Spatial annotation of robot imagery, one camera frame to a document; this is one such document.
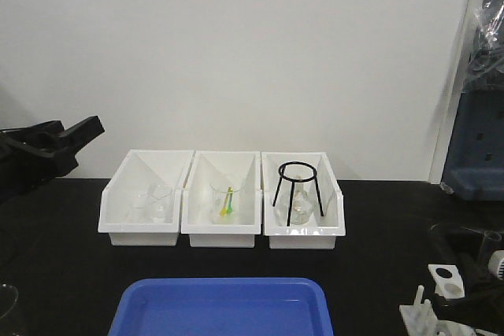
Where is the black wire tripod stand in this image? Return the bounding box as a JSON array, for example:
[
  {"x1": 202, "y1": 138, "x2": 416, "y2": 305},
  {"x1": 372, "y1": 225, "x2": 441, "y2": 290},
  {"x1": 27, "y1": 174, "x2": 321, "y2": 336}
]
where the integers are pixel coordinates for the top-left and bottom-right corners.
[{"x1": 272, "y1": 161, "x2": 325, "y2": 227}]

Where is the blue plastic tray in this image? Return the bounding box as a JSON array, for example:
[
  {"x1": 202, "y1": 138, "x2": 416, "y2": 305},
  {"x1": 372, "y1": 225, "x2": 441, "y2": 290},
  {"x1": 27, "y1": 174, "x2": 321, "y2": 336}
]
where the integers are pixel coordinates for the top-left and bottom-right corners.
[{"x1": 109, "y1": 277, "x2": 334, "y2": 335}]

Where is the white left storage bin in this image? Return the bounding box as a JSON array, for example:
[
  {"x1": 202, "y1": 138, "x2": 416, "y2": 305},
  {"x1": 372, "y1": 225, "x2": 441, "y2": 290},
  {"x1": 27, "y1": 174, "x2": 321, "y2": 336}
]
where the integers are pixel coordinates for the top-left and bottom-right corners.
[{"x1": 98, "y1": 150, "x2": 195, "y2": 246}]

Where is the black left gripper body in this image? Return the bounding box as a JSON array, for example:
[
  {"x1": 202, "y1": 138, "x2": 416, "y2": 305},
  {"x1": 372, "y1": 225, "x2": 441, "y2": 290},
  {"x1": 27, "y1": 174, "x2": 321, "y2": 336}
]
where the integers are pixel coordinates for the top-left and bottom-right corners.
[{"x1": 1, "y1": 121, "x2": 50, "y2": 202}]

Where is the white test tube rack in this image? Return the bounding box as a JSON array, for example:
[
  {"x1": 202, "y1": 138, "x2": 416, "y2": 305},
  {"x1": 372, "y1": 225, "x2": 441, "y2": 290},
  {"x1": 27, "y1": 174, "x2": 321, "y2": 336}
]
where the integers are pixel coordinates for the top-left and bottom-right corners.
[{"x1": 399, "y1": 264, "x2": 476, "y2": 335}]

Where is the yellow plastic spatula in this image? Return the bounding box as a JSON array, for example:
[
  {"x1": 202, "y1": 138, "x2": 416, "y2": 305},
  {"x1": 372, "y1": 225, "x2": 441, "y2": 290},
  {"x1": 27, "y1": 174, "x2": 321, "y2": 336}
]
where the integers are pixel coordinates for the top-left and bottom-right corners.
[{"x1": 219, "y1": 190, "x2": 228, "y2": 216}]

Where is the clear plastic bag of pegs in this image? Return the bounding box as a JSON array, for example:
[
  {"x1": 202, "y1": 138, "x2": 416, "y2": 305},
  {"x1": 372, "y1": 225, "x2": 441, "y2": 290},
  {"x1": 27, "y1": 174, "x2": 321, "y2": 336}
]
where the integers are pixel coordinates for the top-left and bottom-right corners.
[{"x1": 462, "y1": 0, "x2": 503, "y2": 92}]

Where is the glass alcohol lamp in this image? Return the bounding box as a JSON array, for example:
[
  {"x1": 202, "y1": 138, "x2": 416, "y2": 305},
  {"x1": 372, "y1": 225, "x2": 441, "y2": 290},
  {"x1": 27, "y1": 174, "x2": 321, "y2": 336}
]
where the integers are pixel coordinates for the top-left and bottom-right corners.
[{"x1": 273, "y1": 179, "x2": 314, "y2": 227}]

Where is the white storage bin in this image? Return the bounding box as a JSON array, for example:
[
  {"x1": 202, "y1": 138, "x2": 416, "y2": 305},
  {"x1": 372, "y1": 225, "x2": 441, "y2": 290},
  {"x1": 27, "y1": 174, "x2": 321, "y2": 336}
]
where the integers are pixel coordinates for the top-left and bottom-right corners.
[
  {"x1": 181, "y1": 151, "x2": 262, "y2": 248},
  {"x1": 98, "y1": 150, "x2": 195, "y2": 246},
  {"x1": 261, "y1": 152, "x2": 346, "y2": 249}
]

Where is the grey-blue pegboard drying rack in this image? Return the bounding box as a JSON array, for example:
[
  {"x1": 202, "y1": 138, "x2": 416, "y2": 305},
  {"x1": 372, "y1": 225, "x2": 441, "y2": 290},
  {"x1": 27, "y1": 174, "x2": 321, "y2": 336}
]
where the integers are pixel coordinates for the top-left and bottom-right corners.
[{"x1": 440, "y1": 0, "x2": 504, "y2": 201}]

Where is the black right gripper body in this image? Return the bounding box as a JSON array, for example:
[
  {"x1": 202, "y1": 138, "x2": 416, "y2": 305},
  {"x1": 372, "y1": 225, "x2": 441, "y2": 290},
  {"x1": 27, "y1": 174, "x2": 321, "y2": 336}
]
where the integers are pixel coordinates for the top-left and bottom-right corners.
[{"x1": 433, "y1": 253, "x2": 503, "y2": 335}]

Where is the clear glass test tube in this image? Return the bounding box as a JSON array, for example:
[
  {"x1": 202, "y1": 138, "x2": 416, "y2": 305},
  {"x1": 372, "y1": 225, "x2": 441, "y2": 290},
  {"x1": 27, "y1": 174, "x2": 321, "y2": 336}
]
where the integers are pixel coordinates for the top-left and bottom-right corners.
[{"x1": 477, "y1": 230, "x2": 502, "y2": 267}]

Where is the glassware in left bin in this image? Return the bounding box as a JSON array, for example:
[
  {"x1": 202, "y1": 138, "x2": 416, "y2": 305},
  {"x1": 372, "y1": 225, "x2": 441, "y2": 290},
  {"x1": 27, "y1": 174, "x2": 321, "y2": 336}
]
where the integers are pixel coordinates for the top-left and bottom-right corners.
[{"x1": 126, "y1": 183, "x2": 173, "y2": 223}]

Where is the green plastic spatula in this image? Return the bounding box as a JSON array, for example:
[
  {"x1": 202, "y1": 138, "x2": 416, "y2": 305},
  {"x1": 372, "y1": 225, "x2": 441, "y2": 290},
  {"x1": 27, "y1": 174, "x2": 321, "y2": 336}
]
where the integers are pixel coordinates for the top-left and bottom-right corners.
[{"x1": 225, "y1": 187, "x2": 234, "y2": 215}]

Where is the black lab sink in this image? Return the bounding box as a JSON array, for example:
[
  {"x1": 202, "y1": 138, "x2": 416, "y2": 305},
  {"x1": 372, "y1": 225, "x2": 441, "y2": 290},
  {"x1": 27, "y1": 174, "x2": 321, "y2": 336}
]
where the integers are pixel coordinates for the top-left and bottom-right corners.
[{"x1": 429, "y1": 223, "x2": 503, "y2": 264}]

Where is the white middle storage bin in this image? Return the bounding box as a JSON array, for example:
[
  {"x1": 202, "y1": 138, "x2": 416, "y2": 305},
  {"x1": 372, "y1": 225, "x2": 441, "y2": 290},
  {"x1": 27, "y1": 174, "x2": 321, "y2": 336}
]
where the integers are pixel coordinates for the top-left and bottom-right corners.
[{"x1": 181, "y1": 151, "x2": 262, "y2": 248}]

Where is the glass beaker on counter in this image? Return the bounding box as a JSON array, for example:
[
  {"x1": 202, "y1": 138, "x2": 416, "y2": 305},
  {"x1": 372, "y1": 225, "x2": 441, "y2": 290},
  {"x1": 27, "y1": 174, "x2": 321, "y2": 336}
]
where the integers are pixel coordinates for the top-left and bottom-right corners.
[{"x1": 1, "y1": 284, "x2": 22, "y2": 335}]

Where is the glass beaker in middle bin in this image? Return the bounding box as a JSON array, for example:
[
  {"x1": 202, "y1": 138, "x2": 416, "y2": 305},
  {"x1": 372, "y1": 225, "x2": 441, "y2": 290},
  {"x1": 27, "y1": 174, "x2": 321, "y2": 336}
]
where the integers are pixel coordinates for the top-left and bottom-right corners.
[{"x1": 210, "y1": 183, "x2": 241, "y2": 225}]

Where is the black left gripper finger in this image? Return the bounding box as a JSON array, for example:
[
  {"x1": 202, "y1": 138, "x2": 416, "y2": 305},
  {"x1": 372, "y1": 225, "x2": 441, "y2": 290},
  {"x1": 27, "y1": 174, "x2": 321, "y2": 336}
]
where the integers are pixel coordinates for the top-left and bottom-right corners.
[
  {"x1": 46, "y1": 116, "x2": 105, "y2": 155},
  {"x1": 37, "y1": 147, "x2": 78, "y2": 183}
]

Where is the white right storage bin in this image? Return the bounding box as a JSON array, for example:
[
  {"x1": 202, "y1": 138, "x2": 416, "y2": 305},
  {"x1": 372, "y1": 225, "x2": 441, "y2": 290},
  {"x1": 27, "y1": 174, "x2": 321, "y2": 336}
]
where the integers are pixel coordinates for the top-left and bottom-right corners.
[{"x1": 261, "y1": 152, "x2": 346, "y2": 249}]

